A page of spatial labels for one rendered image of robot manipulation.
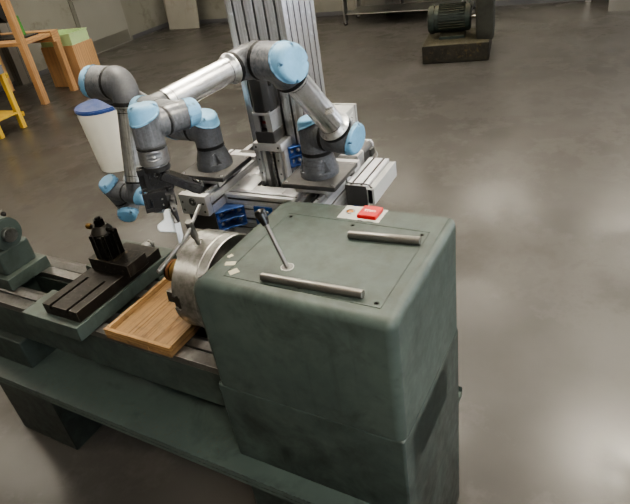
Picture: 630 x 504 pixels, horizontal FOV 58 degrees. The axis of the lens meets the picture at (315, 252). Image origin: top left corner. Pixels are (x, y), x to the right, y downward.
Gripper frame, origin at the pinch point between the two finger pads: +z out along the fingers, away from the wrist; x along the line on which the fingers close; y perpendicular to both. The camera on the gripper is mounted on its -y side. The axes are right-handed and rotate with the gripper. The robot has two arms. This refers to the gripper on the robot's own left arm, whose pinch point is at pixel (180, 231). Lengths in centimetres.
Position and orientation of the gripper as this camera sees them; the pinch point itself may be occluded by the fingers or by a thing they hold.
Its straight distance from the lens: 159.8
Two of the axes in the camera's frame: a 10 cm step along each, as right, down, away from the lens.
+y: -9.5, 2.2, -2.1
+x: 2.9, 4.4, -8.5
